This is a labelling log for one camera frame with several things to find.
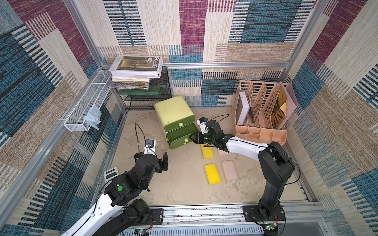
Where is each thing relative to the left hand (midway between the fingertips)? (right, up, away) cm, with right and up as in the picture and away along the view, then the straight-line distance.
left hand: (157, 152), depth 70 cm
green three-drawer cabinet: (+8, +15, +15) cm, 23 cm away
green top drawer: (+11, +14, +17) cm, 25 cm away
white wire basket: (-37, +14, -2) cm, 40 cm away
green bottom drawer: (+9, +3, +17) cm, 19 cm away
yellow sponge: (+27, -5, +26) cm, 38 cm away
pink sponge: (+38, -13, +17) cm, 44 cm away
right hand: (+16, +6, +19) cm, 25 cm away
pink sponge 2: (+31, 0, 0) cm, 31 cm away
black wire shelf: (-28, +32, +48) cm, 64 cm away
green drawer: (+11, +9, +20) cm, 24 cm away
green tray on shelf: (-10, +35, +26) cm, 44 cm away
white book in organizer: (+51, +23, +24) cm, 61 cm away
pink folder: (+71, +25, +12) cm, 76 cm away
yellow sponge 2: (+28, -16, +17) cm, 37 cm away
